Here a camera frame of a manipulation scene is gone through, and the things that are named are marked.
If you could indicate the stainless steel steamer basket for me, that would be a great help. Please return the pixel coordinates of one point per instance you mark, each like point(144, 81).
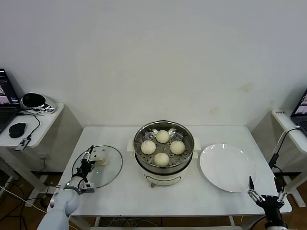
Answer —
point(163, 169)

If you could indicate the black power brick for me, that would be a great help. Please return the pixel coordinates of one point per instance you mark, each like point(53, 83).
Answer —
point(273, 161)

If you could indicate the white steamed baozi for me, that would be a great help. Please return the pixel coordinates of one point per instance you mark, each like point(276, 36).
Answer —
point(162, 136)
point(177, 147)
point(148, 147)
point(161, 159)

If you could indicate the white wall socket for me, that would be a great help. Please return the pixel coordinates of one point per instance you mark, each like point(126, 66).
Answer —
point(44, 157)

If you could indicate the black open laptop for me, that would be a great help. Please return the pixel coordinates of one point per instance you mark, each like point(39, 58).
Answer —
point(7, 95)
point(301, 110)

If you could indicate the cream electric cooker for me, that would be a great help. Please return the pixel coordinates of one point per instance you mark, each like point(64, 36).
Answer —
point(163, 179)

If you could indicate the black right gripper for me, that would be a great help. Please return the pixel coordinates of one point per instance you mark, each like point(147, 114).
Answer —
point(271, 202)

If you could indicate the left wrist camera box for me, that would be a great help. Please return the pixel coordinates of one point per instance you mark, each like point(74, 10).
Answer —
point(88, 188)

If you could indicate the grey usb adapter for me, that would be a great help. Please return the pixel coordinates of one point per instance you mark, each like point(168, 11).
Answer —
point(22, 144)

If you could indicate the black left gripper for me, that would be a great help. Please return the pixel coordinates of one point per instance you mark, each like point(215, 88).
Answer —
point(84, 170)

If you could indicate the black computer mouse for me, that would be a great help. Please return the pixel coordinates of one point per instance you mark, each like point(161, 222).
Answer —
point(17, 129)

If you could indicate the round glass pot lid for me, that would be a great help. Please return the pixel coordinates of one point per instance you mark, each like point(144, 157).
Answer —
point(108, 172)

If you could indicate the round white plate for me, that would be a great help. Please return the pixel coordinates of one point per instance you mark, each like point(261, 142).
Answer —
point(227, 167)

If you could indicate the white side desk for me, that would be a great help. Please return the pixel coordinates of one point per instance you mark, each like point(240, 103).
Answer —
point(48, 124)
point(297, 143)

